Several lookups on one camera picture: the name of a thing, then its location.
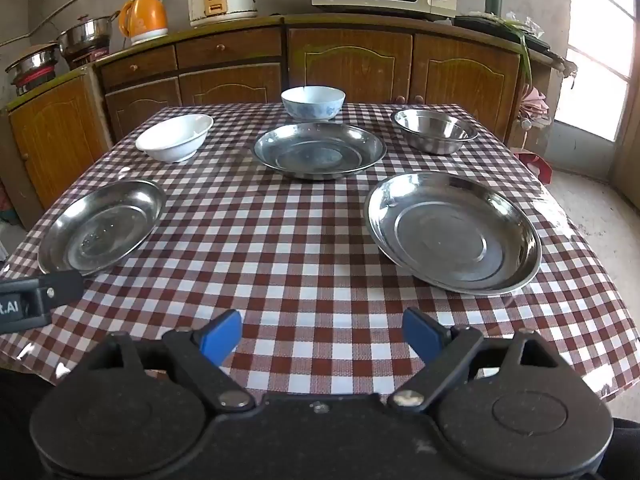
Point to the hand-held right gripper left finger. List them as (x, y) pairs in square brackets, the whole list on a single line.
[(220, 337)]

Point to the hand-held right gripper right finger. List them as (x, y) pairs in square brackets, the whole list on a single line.
[(422, 335)]

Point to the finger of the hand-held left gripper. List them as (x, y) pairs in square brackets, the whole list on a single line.
[(65, 287)]

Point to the stainless steel plate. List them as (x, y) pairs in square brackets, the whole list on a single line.
[(320, 152), (100, 230), (450, 240)]

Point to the white bowl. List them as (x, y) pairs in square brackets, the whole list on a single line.
[(175, 140)]

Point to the stainless steel bowl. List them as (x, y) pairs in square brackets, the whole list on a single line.
[(435, 135)]

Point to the blue patterned bowl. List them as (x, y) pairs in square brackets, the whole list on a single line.
[(312, 107)]

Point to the brown checkered tablecloth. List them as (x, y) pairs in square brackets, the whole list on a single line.
[(280, 240)]

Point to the single-door wooden cabinet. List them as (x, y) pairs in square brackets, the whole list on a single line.
[(55, 140)]

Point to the red black induction cooker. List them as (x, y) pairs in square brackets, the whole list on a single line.
[(30, 81), (85, 58)]

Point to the steel pot with lid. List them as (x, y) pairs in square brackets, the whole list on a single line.
[(32, 60)]

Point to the pink plastic bags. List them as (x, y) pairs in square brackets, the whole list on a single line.
[(532, 102)]

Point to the double-door wooden cabinet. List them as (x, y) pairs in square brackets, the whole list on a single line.
[(360, 65)]

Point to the orange electric kettle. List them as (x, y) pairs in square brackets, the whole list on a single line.
[(145, 17)]

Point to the wooden cabinet with drawers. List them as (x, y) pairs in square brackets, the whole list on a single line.
[(230, 47)]

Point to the green onion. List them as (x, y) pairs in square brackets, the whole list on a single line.
[(523, 45)]

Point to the black flat cooktop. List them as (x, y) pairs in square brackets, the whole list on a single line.
[(480, 22)]

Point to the clear plastic bag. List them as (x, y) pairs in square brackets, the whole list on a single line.
[(522, 22)]

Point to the green thermos bottle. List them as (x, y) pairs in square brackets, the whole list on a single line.
[(492, 2)]

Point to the glass paned door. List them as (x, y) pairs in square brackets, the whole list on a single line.
[(595, 25)]

